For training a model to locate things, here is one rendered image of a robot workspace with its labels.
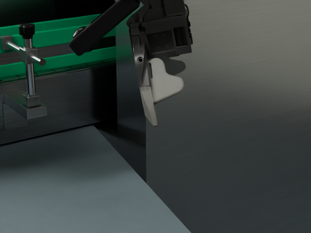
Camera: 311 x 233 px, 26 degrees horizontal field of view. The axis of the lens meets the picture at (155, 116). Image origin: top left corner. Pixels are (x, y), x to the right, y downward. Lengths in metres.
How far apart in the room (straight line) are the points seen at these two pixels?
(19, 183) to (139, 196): 0.22
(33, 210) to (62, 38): 0.41
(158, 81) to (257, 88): 0.57
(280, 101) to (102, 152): 0.44
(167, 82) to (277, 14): 0.58
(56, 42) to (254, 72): 0.42
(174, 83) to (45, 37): 0.50
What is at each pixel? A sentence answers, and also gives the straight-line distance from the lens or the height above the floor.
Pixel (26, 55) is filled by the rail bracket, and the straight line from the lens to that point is 1.21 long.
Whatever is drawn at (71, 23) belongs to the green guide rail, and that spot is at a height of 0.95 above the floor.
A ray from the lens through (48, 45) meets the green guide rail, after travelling 1.36.
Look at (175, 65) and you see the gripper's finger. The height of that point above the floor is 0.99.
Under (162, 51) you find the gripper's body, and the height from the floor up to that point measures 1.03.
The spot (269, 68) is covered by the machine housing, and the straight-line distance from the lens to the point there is 1.47.
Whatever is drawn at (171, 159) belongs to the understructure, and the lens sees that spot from 1.37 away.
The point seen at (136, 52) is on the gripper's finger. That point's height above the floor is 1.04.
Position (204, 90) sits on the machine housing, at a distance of 1.37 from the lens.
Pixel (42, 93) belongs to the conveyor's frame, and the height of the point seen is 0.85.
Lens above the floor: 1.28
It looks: 21 degrees down
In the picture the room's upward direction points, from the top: straight up
